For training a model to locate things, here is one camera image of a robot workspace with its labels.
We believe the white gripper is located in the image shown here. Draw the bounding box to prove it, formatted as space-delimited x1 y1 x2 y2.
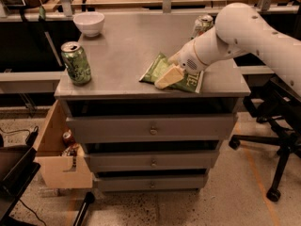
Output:
154 40 208 89

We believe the green jalapeno chip bag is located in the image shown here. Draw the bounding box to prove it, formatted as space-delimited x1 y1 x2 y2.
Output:
140 53 204 93

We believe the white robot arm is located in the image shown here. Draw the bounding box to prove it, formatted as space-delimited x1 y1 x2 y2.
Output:
154 3 301 95

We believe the white bowl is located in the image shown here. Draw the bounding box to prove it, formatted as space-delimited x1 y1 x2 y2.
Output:
73 11 104 37

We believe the white and green soda can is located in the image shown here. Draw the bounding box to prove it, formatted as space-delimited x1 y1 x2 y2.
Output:
191 14 214 39

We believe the grey drawer cabinet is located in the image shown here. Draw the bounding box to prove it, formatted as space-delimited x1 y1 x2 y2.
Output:
55 13 250 192

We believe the black office chair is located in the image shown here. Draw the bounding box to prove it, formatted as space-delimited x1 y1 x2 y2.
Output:
229 75 301 202

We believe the red can in box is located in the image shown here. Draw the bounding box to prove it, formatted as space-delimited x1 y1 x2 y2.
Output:
62 131 75 146

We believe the wooden box with items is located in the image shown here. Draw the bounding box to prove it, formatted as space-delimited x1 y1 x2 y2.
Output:
34 101 93 188

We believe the black power adapter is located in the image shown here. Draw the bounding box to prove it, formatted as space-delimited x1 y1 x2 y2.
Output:
25 126 39 146

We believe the black stand on left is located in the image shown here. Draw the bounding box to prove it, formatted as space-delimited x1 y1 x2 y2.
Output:
0 146 40 226

